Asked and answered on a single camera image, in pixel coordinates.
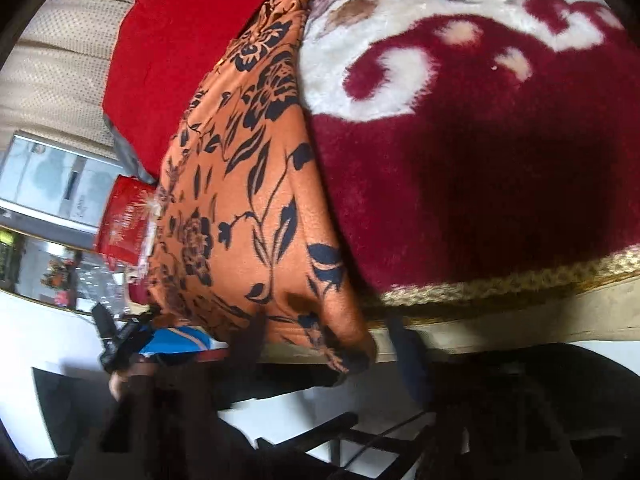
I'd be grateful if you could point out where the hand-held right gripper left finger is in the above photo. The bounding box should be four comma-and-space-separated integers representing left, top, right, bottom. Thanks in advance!
70, 307, 269, 480

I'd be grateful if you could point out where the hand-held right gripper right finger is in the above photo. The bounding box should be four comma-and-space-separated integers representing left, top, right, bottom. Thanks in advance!
389, 315, 587, 480

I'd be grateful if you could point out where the orange black floral garment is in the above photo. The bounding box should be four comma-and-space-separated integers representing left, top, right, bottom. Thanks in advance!
146, 0, 378, 375

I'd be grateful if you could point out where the person's left hand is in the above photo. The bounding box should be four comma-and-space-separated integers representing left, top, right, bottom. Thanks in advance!
108, 367, 135, 404

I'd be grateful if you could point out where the blue orange object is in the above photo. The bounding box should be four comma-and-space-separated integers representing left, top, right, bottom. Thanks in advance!
137, 326, 228, 364

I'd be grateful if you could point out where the glass cabinet with flowers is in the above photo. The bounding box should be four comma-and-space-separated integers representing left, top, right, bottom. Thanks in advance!
0, 227, 132, 313

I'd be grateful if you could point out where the red gift box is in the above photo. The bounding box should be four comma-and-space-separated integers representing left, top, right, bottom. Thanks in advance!
94, 175, 162, 272

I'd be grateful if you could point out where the white framed window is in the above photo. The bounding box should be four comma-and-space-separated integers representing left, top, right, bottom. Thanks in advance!
0, 130, 125, 228

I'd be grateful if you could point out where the grey cushion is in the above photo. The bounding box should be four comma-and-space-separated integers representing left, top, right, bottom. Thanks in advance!
102, 112, 157, 184

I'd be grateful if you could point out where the red white floral plush blanket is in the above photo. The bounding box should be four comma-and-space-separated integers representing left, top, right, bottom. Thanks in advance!
299, 0, 640, 311

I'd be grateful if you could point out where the beige textured curtain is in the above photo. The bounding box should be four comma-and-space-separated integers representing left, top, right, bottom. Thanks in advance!
0, 0, 151, 161

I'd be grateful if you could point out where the plain red cloth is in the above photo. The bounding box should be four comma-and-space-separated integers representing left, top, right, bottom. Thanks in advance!
102, 0, 308, 181

